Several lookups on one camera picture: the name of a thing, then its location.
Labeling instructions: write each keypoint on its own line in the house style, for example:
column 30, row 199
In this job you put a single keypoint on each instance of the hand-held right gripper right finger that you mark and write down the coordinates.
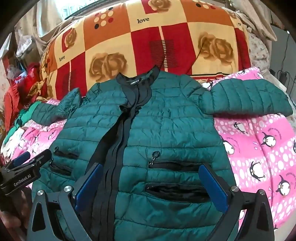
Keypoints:
column 212, row 187

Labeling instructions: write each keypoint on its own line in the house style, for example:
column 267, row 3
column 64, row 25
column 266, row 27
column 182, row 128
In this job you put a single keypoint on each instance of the bright green garment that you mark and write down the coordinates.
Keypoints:
column 23, row 115

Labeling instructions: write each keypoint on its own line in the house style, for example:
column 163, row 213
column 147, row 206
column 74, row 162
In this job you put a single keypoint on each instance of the dark green puffer jacket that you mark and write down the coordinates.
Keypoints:
column 161, row 120

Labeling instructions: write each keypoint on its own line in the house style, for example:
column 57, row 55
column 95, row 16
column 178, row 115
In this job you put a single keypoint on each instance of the clear plastic bag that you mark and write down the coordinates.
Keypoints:
column 25, row 44

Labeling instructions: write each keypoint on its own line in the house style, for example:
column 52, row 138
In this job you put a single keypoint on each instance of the pink penguin print blanket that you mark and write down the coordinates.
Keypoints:
column 254, row 143

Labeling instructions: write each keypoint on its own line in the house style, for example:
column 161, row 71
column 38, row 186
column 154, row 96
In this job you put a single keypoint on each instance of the shiny red garment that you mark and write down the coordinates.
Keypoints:
column 32, row 76

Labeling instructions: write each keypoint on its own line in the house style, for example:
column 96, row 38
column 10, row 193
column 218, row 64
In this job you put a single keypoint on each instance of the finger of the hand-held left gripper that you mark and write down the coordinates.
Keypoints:
column 38, row 158
column 22, row 158

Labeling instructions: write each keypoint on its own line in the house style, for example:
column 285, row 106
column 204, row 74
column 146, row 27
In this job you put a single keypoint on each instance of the beige cloth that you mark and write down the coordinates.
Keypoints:
column 252, row 16

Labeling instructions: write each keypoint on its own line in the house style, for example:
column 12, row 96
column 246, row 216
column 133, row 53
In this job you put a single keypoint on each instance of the red orange rose print blanket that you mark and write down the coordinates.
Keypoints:
column 143, row 46

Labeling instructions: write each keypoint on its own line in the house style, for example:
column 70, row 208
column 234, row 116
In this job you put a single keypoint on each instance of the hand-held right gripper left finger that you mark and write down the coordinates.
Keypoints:
column 89, row 185

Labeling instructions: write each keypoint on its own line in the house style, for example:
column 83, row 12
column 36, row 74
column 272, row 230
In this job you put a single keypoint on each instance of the black power adapter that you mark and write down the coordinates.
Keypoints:
column 285, row 76

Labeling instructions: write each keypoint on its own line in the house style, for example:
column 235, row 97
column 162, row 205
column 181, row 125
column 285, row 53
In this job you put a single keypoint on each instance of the white patterned cloth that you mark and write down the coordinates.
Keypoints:
column 11, row 141

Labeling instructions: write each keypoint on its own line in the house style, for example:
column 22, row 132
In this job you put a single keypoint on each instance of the pale floral cloth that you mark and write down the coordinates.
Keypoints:
column 259, row 53

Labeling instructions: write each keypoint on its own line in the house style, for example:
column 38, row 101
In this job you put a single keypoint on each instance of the red puffer jacket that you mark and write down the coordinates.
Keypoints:
column 13, row 104

